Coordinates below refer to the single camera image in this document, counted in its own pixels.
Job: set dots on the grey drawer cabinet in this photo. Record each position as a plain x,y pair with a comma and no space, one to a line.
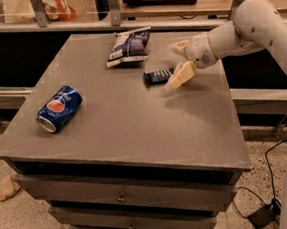
176,155

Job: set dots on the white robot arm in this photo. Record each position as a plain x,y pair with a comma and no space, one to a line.
254,25

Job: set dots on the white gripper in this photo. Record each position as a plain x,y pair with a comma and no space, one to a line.
199,51

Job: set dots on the blue white chip bag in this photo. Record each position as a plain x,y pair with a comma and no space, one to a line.
129,47

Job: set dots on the dark blue rxbar wrapper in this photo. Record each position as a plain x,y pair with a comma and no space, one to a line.
159,77

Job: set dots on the blue pepsi can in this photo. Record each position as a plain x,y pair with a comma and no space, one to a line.
59,109

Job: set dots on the top drawer metal knob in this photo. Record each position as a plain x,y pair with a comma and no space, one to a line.
121,198

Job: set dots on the orange white plastic bag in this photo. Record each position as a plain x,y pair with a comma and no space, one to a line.
57,10

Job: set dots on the black floor power box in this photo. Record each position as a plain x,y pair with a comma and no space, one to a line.
266,215

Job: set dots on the crumpled brown paper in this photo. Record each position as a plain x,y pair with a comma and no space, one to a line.
8,187

